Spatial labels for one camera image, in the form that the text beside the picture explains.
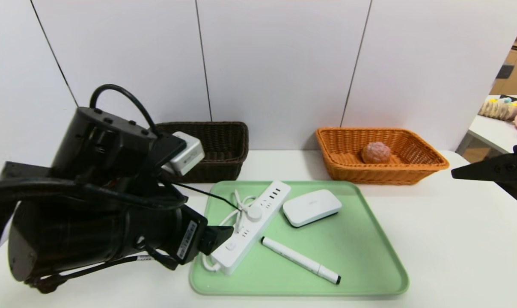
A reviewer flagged white power strip with cable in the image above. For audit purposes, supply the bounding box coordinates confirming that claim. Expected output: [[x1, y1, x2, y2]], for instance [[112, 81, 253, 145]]
[[202, 180, 291, 275]]

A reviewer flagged black left camera cable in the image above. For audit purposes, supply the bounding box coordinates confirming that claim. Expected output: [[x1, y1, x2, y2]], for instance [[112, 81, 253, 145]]
[[89, 84, 160, 137]]

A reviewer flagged orange wicker basket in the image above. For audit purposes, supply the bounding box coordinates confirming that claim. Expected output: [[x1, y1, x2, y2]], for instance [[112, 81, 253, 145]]
[[315, 127, 450, 185]]

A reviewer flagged white background table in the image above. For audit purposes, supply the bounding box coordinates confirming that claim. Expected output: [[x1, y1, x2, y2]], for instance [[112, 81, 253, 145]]
[[455, 95, 517, 154]]

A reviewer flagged dark brown wicker basket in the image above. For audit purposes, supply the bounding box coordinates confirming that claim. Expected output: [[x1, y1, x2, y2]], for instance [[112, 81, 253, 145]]
[[154, 121, 249, 184]]

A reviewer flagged white rounded plastic box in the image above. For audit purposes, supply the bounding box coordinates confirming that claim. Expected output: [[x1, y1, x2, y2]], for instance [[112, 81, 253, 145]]
[[282, 189, 342, 228]]

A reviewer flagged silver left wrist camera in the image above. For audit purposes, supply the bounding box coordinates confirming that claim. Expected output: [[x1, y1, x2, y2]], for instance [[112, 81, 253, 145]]
[[161, 131, 205, 176]]

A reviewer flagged light green plastic tray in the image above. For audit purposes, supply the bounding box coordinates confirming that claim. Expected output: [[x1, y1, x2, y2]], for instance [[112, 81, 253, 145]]
[[189, 180, 410, 297]]

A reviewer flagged tan plush toy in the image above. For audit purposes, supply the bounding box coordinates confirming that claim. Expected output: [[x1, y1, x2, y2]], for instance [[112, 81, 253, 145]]
[[478, 99, 517, 123]]

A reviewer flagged white marker pen black tip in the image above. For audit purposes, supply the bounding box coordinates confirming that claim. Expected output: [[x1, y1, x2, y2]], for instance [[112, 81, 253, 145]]
[[261, 236, 341, 285]]

